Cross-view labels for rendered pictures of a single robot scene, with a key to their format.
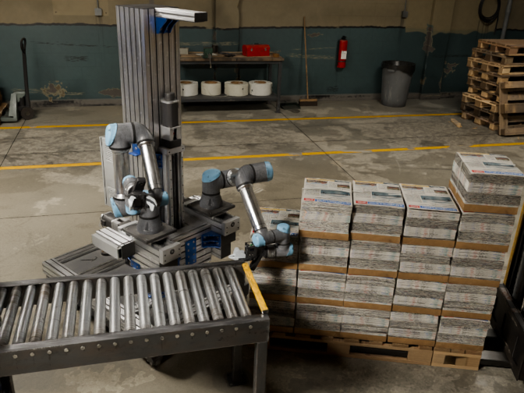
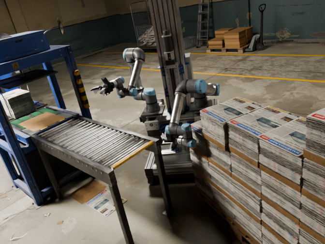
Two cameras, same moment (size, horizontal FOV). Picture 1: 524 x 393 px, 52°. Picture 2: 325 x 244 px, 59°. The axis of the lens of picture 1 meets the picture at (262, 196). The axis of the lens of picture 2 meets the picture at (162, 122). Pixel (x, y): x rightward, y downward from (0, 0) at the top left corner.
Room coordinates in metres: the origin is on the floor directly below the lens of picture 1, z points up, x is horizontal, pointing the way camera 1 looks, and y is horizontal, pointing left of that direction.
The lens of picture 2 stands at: (1.57, -1.81, 1.91)
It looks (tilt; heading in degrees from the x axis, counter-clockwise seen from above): 24 degrees down; 62
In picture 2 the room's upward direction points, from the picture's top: 11 degrees counter-clockwise
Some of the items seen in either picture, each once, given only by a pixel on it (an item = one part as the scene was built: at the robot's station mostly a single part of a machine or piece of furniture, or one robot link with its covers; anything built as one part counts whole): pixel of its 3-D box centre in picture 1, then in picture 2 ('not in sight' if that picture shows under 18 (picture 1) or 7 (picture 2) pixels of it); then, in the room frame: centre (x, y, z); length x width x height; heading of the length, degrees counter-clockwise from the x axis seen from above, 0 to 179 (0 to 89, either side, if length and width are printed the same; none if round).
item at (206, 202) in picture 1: (210, 197); (200, 100); (3.18, 0.33, 0.87); 0.15 x 0.15 x 0.10
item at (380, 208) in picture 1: (374, 210); (263, 134); (2.91, -0.67, 0.95); 0.38 x 0.29 x 0.23; 174
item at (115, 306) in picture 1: (115, 306); (88, 139); (2.09, 0.66, 0.77); 0.47 x 0.05 x 0.05; 15
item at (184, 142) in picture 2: (282, 249); (188, 142); (2.67, -0.13, 0.79); 0.11 x 0.08 x 0.09; 105
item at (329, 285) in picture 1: (342, 284); (251, 188); (2.93, -0.54, 0.42); 1.17 x 0.39 x 0.83; 85
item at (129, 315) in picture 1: (129, 304); (92, 141); (2.10, 0.60, 0.77); 0.47 x 0.05 x 0.05; 15
